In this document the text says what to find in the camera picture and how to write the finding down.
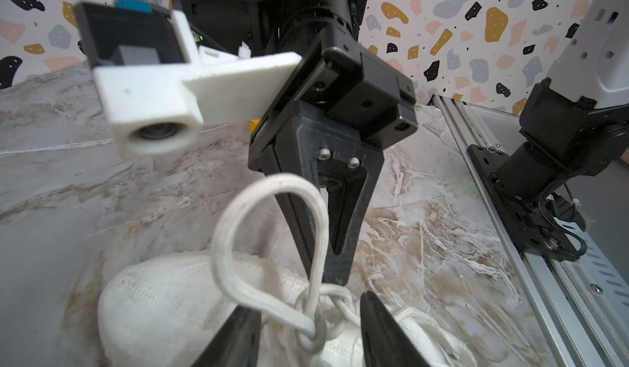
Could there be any aluminium front rail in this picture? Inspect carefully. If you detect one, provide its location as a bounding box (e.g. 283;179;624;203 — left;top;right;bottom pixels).
430;95;628;366

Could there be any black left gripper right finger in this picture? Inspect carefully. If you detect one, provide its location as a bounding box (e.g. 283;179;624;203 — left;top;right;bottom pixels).
360;291;429;367

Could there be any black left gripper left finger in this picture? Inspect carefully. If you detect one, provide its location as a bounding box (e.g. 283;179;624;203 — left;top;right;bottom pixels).
191;306;261;367

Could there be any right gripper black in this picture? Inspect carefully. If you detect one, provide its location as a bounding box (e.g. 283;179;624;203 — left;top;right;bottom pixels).
248;24;418;285

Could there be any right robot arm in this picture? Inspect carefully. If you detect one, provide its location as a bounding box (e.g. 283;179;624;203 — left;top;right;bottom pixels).
174;0;628;285

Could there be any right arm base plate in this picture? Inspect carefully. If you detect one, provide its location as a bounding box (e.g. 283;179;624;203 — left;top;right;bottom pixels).
467;142;587;262

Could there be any white sneaker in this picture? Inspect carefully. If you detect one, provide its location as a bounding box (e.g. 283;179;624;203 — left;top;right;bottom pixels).
98;173;476;366

